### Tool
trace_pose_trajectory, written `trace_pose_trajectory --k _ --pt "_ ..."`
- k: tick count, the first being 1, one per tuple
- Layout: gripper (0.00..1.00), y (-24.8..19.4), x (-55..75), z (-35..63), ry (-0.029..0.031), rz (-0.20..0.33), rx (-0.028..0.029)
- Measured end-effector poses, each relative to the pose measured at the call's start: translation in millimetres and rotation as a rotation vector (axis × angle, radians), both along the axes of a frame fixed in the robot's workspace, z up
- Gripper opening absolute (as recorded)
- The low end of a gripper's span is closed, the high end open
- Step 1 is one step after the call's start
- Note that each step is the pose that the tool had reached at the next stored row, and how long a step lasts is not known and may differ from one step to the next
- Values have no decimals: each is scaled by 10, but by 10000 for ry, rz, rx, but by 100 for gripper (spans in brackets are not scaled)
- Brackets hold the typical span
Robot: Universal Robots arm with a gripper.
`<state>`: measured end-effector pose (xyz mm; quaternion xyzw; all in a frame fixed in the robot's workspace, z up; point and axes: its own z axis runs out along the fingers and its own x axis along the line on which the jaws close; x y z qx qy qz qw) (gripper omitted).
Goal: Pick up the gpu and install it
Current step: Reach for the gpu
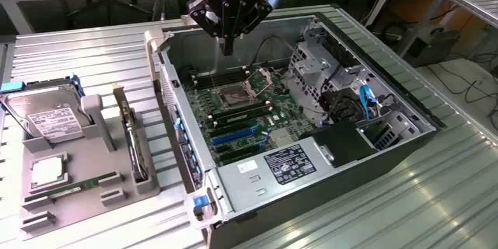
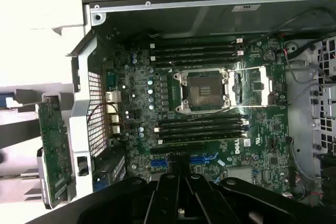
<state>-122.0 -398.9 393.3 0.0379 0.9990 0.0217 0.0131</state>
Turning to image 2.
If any black case wire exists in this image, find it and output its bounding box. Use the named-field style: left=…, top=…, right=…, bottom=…
left=272, top=7, right=336, bottom=60

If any CPU socket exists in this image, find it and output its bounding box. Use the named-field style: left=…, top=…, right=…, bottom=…
left=172, top=68, right=232, bottom=115

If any perforated metal disk bay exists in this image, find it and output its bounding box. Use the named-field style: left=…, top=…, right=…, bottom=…
left=309, top=34, right=336, bottom=162

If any blue expansion slot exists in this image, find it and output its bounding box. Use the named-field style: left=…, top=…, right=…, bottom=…
left=150, top=155, right=209, bottom=168

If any grey case wire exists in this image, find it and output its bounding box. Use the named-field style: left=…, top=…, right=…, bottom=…
left=284, top=50, right=320, bottom=110

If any green Dell motherboard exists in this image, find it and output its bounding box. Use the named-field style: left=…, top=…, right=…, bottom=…
left=102, top=35, right=291, bottom=198

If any open grey PC case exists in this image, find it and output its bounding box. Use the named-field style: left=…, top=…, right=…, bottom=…
left=65, top=0, right=336, bottom=217

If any silver socket cover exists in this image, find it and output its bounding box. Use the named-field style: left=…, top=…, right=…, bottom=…
left=227, top=66, right=274, bottom=107

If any round coin battery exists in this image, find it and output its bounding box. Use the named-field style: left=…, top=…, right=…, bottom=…
left=263, top=49, right=277, bottom=62

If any silver chipset heatsink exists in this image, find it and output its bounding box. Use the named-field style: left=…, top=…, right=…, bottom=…
left=226, top=167, right=255, bottom=186

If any grey parts rack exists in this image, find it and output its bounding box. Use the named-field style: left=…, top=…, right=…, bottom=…
left=0, top=83, right=77, bottom=209

